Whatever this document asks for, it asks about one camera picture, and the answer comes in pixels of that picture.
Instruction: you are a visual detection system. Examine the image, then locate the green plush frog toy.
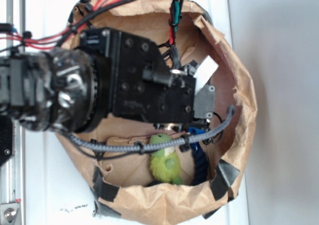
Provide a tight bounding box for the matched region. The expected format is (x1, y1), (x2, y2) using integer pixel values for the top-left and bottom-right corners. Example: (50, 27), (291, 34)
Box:
(150, 147), (183, 185)

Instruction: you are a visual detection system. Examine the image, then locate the grey braided cable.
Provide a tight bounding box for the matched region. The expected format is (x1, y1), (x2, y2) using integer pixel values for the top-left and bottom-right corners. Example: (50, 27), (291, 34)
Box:
(64, 104), (236, 154)

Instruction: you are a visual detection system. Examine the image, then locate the red black wire bundle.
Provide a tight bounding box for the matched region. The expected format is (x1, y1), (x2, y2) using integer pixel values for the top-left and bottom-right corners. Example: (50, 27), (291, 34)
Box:
(0, 0), (185, 61)

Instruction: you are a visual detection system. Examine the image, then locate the dark blue rope toy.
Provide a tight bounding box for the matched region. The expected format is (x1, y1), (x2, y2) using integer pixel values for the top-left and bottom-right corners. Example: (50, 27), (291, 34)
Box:
(190, 141), (208, 186)

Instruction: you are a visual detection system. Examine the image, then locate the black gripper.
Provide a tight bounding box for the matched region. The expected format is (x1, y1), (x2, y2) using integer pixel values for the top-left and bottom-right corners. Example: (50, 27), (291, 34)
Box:
(79, 27), (219, 131)

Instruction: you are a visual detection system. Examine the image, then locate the aluminium frame rail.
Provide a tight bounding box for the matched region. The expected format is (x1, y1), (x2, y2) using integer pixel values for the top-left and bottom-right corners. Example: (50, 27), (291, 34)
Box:
(0, 0), (26, 225)

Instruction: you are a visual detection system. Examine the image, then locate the brown paper bag bin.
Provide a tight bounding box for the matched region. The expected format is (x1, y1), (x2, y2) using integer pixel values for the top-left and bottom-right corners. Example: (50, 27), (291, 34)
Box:
(56, 0), (258, 225)

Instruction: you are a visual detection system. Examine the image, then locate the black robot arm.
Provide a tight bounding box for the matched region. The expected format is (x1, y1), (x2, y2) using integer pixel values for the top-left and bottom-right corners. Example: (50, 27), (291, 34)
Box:
(0, 28), (216, 133)

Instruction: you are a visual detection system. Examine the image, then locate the black mounting plate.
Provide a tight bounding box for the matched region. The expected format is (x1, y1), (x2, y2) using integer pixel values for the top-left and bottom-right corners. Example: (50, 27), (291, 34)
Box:
(0, 116), (14, 168)

